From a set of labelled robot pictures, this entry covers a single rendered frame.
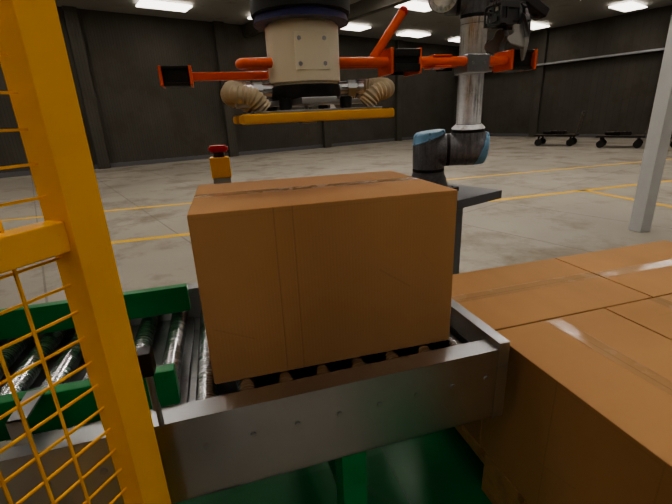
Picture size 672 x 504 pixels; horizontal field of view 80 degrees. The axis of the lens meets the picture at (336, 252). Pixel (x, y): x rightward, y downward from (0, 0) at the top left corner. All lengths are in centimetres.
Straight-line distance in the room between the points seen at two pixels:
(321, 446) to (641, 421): 63
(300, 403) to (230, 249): 35
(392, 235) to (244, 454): 56
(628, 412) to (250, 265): 81
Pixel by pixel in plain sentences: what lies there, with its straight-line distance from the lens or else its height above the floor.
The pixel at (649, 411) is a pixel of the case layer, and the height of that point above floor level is 54.
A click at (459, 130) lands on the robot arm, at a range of 197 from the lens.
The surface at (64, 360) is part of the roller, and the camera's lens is 128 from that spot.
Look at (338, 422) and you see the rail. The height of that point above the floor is 50.
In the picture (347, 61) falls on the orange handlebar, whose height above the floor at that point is 124.
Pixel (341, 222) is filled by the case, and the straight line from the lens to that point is 88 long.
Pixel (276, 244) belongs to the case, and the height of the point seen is 87.
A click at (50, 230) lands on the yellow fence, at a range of 60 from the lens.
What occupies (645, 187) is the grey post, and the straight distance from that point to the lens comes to 455.
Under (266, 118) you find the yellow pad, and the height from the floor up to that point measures 112.
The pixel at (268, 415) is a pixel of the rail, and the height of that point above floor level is 56.
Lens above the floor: 112
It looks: 19 degrees down
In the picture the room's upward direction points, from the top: 2 degrees counter-clockwise
